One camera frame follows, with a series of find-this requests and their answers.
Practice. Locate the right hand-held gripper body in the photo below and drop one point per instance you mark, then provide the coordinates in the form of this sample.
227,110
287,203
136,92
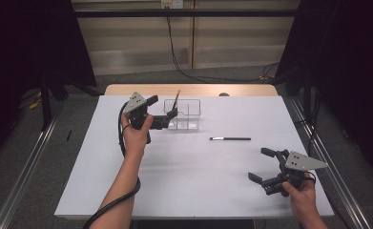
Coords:
301,162

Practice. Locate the person's right hand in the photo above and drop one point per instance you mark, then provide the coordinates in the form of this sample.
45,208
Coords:
303,203

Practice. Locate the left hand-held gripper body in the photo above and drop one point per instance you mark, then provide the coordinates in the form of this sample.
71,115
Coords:
135,103

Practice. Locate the white wall socket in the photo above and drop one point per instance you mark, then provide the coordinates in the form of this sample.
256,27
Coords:
172,3

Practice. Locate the black pen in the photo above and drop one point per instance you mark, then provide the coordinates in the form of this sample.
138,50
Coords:
235,138

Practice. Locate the metal floor rail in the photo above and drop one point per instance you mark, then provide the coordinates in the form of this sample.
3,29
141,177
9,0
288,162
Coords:
333,178
25,178

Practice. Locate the black metal stand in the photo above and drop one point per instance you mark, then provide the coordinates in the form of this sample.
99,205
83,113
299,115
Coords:
307,95
45,101

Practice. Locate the white table board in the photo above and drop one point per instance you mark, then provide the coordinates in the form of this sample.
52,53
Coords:
190,178

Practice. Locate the person's left hand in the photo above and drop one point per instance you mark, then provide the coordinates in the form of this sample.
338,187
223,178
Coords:
136,140

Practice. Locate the wooden table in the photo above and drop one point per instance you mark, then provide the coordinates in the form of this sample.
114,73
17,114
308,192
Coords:
238,89

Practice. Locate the clear acrylic organizer box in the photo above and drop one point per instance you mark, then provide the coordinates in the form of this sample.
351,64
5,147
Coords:
190,117

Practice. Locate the small black floor object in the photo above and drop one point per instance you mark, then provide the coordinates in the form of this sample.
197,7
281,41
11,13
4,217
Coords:
69,135

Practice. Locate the black curtain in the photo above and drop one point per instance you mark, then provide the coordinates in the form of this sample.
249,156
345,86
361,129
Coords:
349,47
15,47

